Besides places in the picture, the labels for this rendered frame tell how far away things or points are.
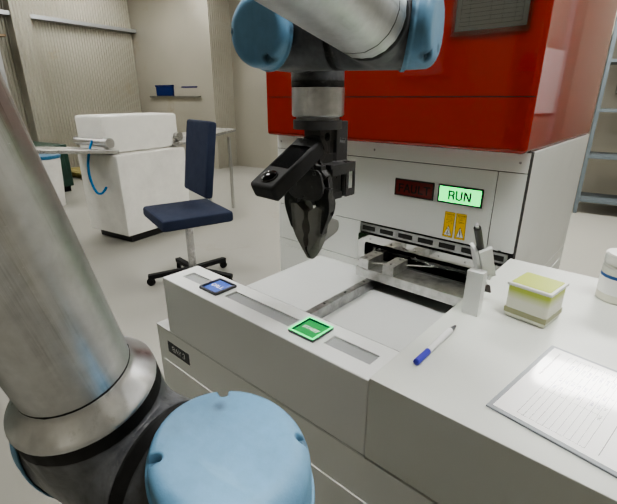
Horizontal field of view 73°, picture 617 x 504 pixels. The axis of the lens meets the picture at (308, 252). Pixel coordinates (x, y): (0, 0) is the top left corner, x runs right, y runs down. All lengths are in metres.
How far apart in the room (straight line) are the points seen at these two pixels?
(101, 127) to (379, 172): 3.32
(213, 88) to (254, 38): 8.10
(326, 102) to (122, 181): 3.72
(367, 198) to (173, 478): 1.07
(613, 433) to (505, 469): 0.13
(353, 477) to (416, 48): 0.62
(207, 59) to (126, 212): 4.95
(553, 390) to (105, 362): 0.55
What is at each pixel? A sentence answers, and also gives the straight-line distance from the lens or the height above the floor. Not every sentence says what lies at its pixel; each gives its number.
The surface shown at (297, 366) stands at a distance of 0.72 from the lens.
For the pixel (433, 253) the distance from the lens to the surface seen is 1.20.
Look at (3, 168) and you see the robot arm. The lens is 0.28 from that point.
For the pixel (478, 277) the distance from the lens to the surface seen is 0.79.
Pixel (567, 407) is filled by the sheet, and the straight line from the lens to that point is 0.65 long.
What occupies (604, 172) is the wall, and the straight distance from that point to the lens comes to 6.76.
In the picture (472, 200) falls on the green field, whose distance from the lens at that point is 1.14.
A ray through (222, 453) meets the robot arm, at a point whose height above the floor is 1.10.
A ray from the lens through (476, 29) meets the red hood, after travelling 1.08.
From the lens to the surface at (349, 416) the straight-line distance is 0.69.
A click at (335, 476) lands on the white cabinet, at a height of 0.74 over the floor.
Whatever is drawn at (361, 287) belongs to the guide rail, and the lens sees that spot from 1.16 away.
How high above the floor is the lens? 1.34
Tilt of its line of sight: 20 degrees down
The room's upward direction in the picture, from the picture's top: straight up
